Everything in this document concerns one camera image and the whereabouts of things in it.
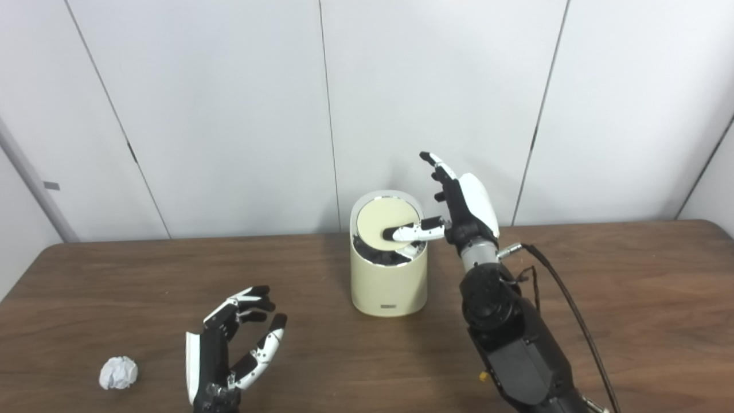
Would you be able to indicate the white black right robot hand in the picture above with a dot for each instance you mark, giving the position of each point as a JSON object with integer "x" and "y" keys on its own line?
{"x": 473, "y": 206}

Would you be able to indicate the cream round bin lid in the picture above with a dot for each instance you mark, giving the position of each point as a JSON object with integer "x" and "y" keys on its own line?
{"x": 378, "y": 218}

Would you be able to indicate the black bin liner bag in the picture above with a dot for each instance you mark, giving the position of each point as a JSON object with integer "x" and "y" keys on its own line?
{"x": 384, "y": 257}

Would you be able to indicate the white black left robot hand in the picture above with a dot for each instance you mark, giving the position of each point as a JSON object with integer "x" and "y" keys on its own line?
{"x": 212, "y": 355}

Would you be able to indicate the black wall panel clip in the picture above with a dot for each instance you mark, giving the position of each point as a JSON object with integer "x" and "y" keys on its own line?
{"x": 132, "y": 152}

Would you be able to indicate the cream-colored round bin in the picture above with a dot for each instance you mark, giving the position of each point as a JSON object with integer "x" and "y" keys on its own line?
{"x": 389, "y": 287}

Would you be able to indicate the white paper ball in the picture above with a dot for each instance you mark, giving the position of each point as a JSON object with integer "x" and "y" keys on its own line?
{"x": 118, "y": 373}

